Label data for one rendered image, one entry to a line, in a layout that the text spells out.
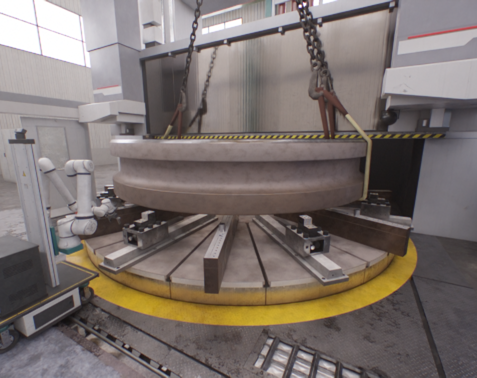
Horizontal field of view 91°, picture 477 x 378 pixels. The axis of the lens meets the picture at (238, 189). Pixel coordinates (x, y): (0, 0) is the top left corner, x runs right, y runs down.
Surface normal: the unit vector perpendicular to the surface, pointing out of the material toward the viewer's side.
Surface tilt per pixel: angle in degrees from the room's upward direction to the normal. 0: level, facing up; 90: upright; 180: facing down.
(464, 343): 0
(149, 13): 90
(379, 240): 90
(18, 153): 90
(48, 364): 0
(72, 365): 0
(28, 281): 90
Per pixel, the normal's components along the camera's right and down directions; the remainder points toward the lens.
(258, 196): 0.07, 0.20
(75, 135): 0.88, 0.10
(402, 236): -0.77, 0.13
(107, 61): -0.47, 0.18
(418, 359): 0.00, -0.98
